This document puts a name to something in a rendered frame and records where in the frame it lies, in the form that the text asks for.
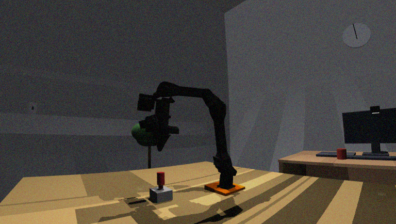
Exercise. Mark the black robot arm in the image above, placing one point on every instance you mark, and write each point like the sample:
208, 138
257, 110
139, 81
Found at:
217, 109

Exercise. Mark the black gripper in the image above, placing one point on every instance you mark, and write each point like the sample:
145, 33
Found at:
162, 131

